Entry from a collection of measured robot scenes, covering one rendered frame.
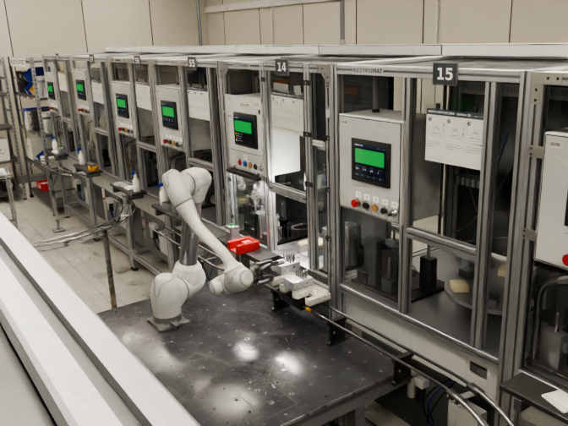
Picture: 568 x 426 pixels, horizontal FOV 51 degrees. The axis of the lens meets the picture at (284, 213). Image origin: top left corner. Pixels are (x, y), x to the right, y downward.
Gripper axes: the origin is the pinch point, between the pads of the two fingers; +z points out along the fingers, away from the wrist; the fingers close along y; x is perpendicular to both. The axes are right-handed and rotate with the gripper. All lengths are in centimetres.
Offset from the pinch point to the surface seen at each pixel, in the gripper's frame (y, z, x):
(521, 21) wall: 115, 378, 123
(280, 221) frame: 7, 35, 49
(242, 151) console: 52, 18, 62
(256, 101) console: 84, 19, 43
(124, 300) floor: -97, -18, 223
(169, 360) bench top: -27, -71, -7
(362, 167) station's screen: 61, 17, -50
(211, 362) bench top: -27, -55, -21
